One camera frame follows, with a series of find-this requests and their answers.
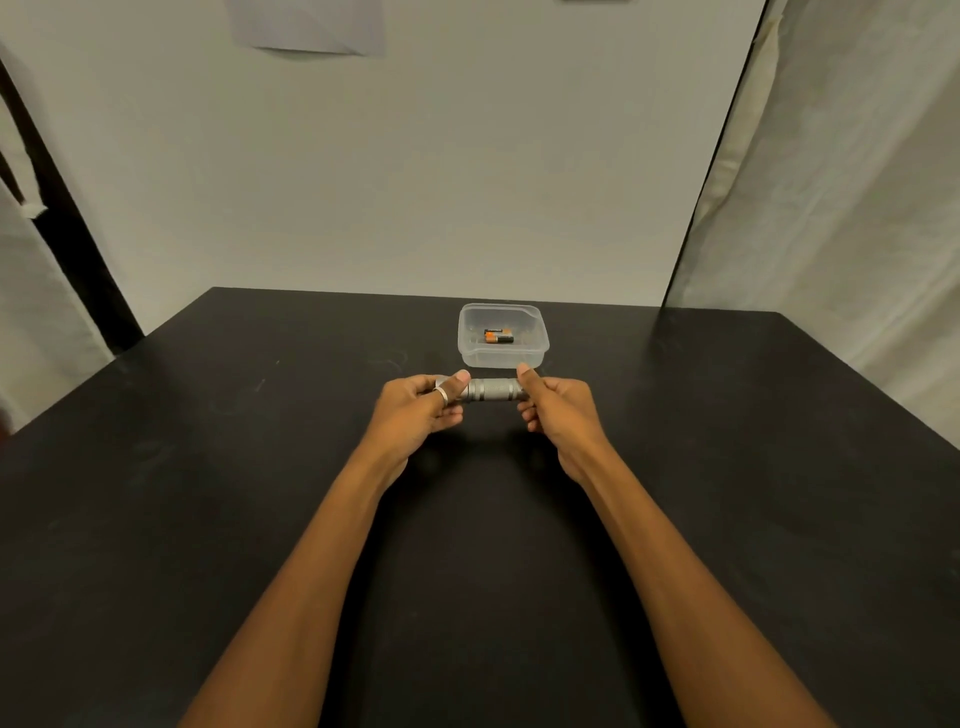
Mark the person's right forearm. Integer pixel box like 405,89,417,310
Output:
558,442,837,728

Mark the person's right hand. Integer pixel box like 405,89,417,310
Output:
515,363,612,485

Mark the clear plastic container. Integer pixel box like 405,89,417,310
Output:
457,303,551,370

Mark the silver metal flashlight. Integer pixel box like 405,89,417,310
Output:
435,377,530,404

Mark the white fabric curtain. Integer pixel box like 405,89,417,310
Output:
0,45,117,436
663,0,960,451

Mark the person's left hand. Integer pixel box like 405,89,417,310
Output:
360,369,472,485

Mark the person's left forearm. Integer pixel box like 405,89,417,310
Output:
178,442,410,728

